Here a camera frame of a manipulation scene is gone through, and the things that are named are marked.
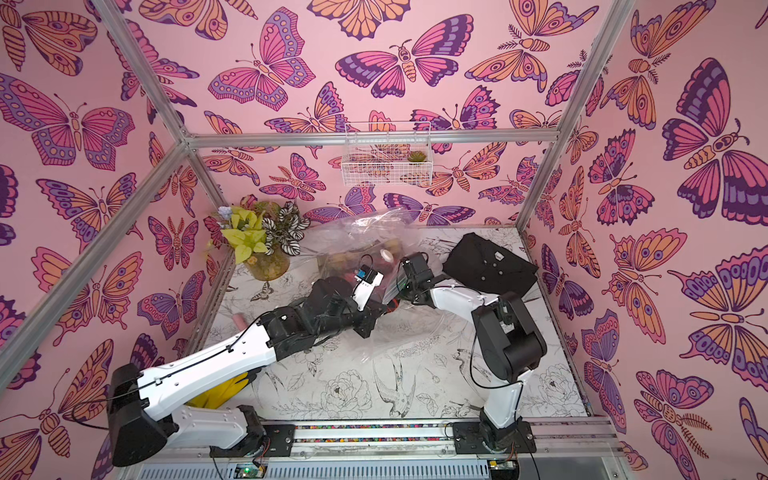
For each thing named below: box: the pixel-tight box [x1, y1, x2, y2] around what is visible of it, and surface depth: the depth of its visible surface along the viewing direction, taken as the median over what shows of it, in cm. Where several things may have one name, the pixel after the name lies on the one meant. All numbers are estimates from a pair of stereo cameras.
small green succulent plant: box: [407, 150, 427, 162], surface depth 95 cm
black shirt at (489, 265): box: [442, 232, 539, 295], surface depth 111 cm
